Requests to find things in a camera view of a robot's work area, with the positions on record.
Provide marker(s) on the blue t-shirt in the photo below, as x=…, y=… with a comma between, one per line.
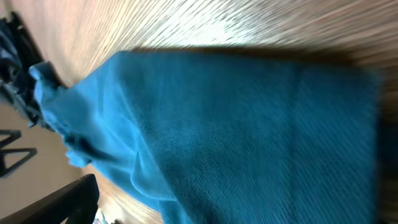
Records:
x=211, y=138

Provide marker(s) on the black metal stand frame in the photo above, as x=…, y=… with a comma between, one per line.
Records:
x=29, y=152

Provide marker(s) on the black folded garment on pile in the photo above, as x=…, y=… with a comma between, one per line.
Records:
x=18, y=53

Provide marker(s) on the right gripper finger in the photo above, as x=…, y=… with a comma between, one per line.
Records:
x=76, y=202

